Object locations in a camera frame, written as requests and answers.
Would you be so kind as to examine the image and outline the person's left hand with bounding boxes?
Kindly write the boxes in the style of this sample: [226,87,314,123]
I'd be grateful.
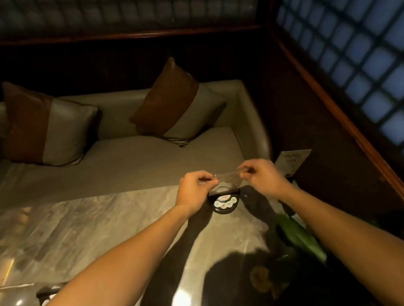
[171,169,224,220]

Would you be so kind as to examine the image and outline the person's right hand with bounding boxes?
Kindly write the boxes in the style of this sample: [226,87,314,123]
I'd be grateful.
[237,154,295,205]

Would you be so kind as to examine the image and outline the clear plastic wrapper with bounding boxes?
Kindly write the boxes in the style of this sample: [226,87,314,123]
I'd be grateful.
[210,168,251,191]

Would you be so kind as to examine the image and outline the person's right forearm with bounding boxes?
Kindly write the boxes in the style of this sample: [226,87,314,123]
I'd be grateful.
[278,173,404,306]

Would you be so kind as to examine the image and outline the person's left forearm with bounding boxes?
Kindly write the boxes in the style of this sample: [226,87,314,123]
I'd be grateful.
[0,203,204,306]

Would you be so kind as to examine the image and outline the black round call button device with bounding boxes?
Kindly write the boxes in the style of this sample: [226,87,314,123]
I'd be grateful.
[206,184,243,217]

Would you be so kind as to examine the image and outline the white paper card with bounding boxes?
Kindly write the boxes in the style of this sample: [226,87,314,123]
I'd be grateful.
[273,147,315,179]

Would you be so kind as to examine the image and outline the green plant leaf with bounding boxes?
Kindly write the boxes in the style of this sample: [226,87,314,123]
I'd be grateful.
[274,210,328,269]

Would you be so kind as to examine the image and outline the brown and grey cushion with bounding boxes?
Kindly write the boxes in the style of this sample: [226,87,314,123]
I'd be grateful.
[122,50,232,153]
[0,69,108,174]

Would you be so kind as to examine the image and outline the grey upholstered sofa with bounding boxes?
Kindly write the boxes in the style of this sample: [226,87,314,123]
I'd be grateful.
[0,66,275,215]

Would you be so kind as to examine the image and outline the lattice window screen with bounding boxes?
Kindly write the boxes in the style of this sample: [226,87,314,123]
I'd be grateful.
[273,0,404,216]
[0,0,273,56]

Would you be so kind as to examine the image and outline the black tray with white items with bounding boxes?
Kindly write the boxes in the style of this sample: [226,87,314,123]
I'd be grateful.
[35,282,71,306]

